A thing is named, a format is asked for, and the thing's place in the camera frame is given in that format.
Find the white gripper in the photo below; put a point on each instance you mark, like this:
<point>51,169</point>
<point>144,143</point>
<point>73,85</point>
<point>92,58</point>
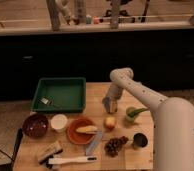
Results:
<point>114,92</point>

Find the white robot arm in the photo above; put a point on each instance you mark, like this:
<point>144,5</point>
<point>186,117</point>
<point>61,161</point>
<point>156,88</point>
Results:
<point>173,144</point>

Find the green plastic tray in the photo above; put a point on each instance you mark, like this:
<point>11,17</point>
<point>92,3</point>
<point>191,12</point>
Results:
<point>68,94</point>

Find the green cup with utensil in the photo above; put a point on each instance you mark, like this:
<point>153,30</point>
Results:
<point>132,113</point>

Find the red yellow apple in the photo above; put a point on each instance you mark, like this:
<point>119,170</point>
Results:
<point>110,123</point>

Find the yellow corn cob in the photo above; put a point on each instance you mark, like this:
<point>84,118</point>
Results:
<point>87,129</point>

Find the grey blue knife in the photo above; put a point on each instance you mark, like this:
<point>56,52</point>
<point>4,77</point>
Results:
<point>93,144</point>

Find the dark metal cup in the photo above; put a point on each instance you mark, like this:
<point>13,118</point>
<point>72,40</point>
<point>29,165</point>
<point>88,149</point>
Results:
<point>139,141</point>

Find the bunch of dark grapes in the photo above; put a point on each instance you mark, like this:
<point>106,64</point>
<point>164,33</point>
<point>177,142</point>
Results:
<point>114,145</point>

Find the orange plate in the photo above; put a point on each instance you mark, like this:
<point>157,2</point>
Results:
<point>80,138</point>

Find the white cup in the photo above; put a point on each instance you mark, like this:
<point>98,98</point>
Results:
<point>59,122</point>

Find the silver fork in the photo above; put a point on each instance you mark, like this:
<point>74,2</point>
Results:
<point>47,102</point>

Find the wooden scrub brush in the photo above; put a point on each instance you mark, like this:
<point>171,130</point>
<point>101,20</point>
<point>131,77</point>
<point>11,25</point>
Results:
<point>50,150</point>

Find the dark red bowl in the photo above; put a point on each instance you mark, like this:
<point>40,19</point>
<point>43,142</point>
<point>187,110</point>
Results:
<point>35,126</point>

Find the white handled brush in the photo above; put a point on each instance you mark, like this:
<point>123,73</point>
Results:
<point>60,161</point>

